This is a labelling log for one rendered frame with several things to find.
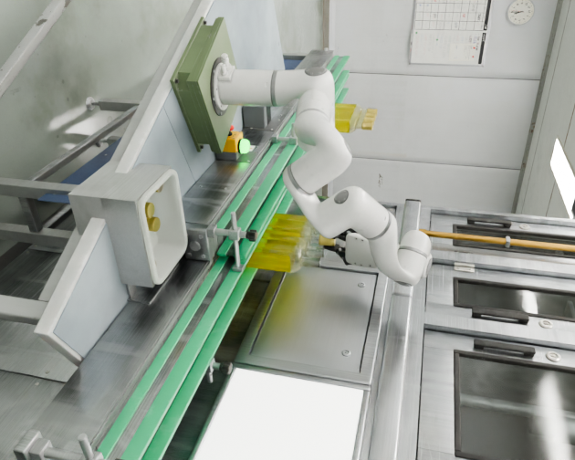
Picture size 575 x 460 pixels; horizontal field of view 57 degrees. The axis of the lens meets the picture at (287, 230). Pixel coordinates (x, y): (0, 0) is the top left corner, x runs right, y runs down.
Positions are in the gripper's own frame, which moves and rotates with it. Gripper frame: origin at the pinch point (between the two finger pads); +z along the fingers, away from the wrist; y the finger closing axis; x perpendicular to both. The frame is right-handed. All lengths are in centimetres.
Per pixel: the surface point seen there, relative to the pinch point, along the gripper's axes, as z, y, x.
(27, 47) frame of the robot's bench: 95, 49, 13
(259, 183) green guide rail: 23.2, 13.3, 0.6
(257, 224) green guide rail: 17.9, 6.1, 10.7
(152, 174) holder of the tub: 24, 33, 40
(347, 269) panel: -3.1, -12.5, -5.0
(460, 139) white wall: 85, -190, -574
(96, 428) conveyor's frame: 7, 5, 82
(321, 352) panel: -11.7, -13.2, 29.5
